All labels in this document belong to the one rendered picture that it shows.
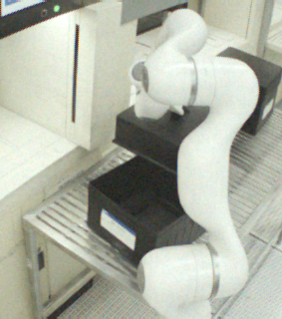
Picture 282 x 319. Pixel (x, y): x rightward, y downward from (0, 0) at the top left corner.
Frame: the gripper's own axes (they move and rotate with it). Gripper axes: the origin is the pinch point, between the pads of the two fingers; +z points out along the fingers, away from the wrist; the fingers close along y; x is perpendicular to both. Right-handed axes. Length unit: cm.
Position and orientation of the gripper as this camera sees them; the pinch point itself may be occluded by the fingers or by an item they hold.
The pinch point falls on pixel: (177, 110)
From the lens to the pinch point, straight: 162.5
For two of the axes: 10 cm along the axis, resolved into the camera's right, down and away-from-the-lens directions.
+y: -7.9, -4.4, 4.2
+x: -4.8, 8.8, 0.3
